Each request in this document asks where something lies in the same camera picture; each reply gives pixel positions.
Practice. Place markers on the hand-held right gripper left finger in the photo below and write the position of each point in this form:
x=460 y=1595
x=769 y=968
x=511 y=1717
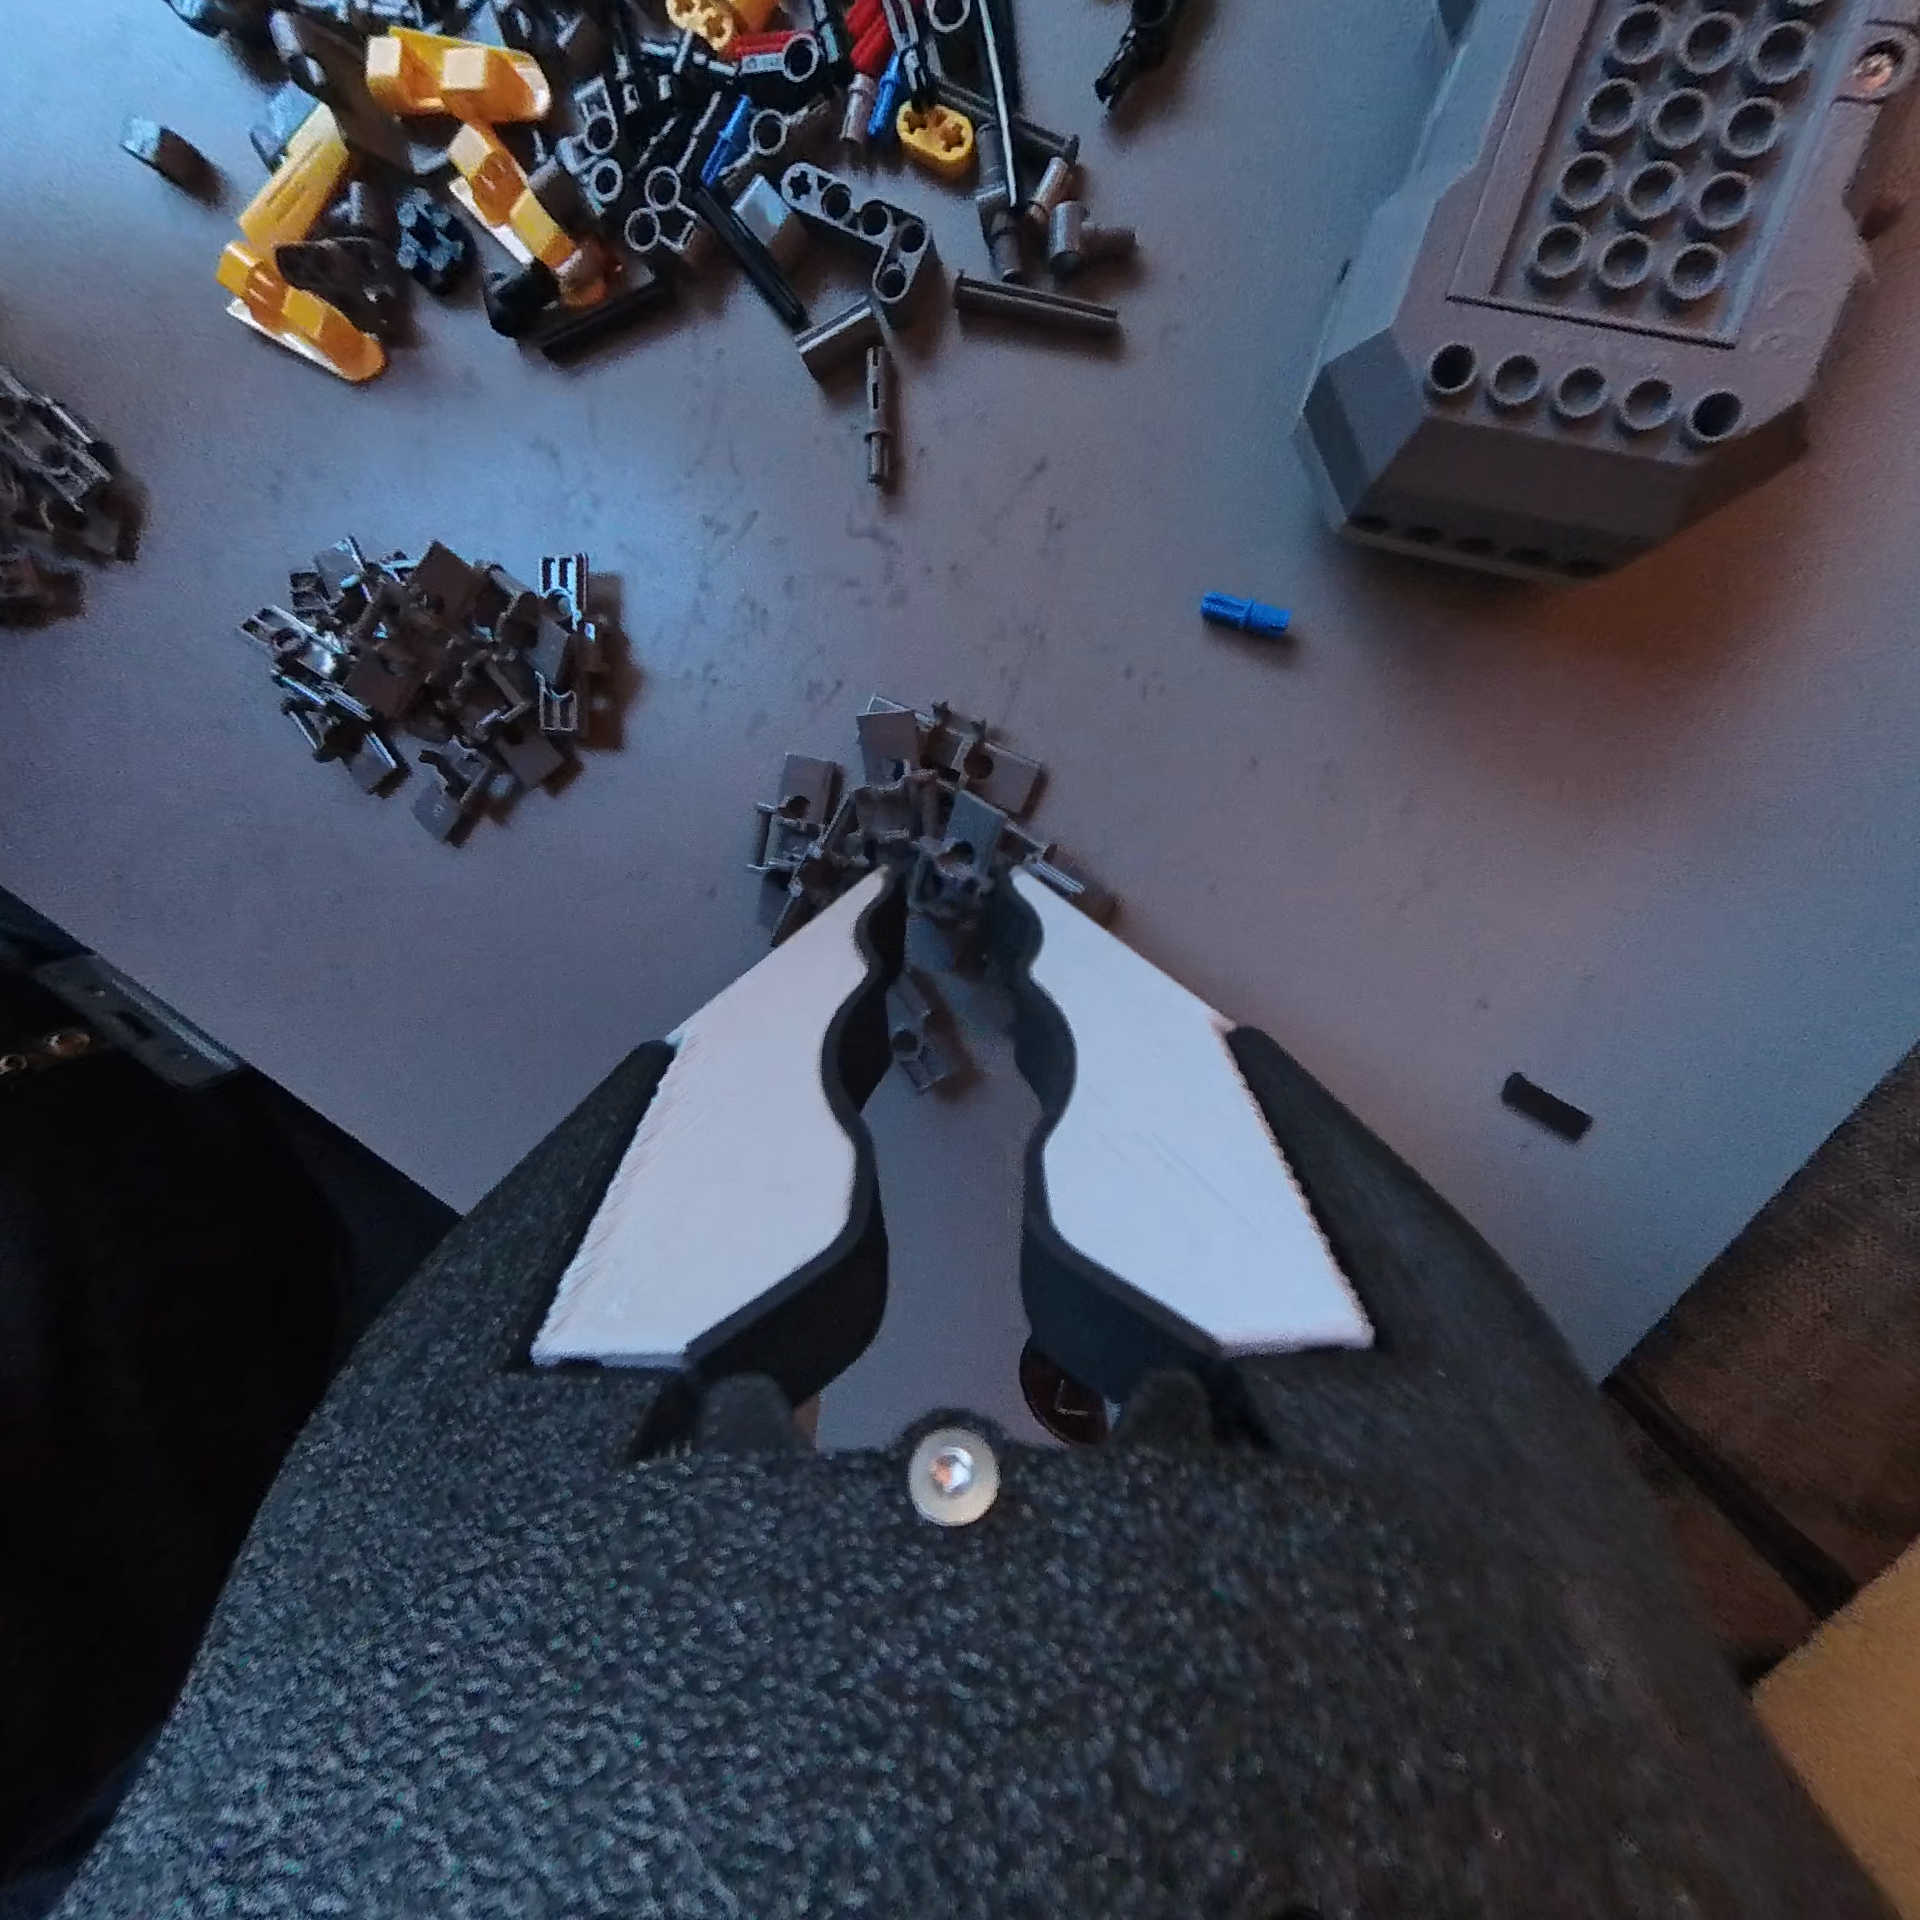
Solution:
x=707 y=1200

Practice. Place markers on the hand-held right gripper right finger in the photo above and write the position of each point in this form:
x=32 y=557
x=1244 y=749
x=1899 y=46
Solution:
x=1201 y=1186

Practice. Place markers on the small dark grey brick piece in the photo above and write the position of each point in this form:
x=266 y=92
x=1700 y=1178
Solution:
x=924 y=1036

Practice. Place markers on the pile of grey brick parts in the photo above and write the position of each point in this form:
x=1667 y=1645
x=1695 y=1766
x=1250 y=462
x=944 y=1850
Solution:
x=749 y=180

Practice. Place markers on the grey desk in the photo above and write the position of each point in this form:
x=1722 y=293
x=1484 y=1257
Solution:
x=1500 y=870

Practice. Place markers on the small black brick piece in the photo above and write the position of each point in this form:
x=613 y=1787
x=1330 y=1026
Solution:
x=1546 y=1101

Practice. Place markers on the small grey brick cluster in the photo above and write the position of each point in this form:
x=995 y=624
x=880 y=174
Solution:
x=901 y=795

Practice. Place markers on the small blue pin piece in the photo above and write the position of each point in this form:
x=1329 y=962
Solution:
x=1245 y=614

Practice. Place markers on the dark grey brick cluster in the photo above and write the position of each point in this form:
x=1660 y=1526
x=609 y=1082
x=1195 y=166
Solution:
x=435 y=675

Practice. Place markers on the wooden edged background table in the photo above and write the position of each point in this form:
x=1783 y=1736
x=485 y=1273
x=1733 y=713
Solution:
x=1844 y=1740

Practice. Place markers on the heap of black track links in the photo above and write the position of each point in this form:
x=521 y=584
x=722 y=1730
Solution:
x=55 y=496

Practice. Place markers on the yellow pointed brick piece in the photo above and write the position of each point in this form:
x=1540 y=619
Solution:
x=299 y=299

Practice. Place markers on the small yellow brick piece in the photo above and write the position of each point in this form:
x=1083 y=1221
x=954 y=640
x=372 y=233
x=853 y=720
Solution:
x=527 y=227

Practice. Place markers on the grey brick hub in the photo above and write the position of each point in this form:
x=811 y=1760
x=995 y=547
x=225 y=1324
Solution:
x=1620 y=269

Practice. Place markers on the yellow curved brick piece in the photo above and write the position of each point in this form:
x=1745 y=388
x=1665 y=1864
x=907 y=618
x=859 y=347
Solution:
x=451 y=75

